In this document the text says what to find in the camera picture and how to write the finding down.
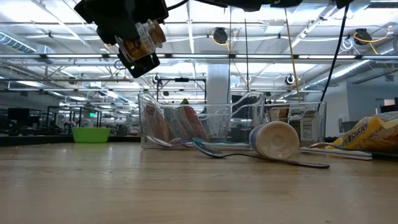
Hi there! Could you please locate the green-edged ramen pack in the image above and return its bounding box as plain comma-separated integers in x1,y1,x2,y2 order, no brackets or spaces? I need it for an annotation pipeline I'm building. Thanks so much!
178,98,209,142

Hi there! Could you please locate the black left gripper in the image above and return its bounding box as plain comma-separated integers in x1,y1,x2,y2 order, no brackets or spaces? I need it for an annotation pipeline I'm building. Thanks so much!
73,0,170,79

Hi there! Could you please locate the silver corrugated ventilation duct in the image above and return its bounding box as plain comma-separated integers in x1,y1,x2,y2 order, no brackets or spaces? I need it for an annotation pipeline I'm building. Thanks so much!
0,30,38,54

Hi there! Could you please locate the clear plastic bin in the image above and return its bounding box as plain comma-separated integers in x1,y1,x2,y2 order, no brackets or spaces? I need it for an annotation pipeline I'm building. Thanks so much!
137,91,266,150
264,101,328,147

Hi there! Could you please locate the silver spoon teal handle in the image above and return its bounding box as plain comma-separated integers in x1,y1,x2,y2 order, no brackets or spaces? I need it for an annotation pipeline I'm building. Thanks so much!
145,135,249,149

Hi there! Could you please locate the long ceiling light rail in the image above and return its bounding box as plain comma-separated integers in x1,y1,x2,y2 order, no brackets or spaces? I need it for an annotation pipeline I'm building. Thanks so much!
0,53,398,60

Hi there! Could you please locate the black computer monitor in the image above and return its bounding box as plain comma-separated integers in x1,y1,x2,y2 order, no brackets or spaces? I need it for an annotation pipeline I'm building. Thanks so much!
6,107,31,128

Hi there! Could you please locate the plain silver spoon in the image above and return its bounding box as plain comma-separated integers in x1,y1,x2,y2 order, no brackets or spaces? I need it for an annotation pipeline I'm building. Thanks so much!
298,142,373,162

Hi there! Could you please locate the thin black hanging cable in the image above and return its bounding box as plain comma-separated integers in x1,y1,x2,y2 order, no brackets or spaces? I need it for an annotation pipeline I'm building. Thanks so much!
243,18,250,94

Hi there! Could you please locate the pink black-cap spice bottle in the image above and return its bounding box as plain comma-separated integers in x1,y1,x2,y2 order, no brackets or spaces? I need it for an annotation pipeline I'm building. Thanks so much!
248,120,300,161

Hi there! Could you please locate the dark grey metal spoon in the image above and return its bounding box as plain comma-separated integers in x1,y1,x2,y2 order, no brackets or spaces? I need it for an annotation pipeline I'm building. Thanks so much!
191,139,331,170

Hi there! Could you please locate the green bowl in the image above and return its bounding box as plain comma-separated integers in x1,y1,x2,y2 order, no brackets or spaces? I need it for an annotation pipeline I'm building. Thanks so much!
71,126,111,144

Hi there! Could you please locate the yellow power cable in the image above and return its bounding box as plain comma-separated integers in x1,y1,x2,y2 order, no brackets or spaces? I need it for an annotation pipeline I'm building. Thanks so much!
284,7,304,103

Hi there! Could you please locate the long silver ventilation duct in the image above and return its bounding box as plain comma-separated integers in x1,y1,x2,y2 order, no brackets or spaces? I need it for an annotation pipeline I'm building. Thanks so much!
303,58,398,91

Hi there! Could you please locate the white building column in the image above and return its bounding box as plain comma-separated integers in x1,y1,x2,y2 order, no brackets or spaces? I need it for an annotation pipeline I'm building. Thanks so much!
206,63,231,106

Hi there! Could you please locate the black metal frame stand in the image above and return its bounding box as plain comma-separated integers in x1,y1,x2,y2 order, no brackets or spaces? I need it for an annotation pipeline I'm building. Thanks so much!
156,77,208,105

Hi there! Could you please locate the yellow Maruchan ramen pack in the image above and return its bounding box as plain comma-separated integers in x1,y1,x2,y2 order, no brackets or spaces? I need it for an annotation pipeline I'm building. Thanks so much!
326,111,398,156

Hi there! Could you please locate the cork-stoppered saffron glass jar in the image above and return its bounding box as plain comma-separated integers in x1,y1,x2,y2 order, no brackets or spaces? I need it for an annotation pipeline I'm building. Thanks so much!
115,18,167,63

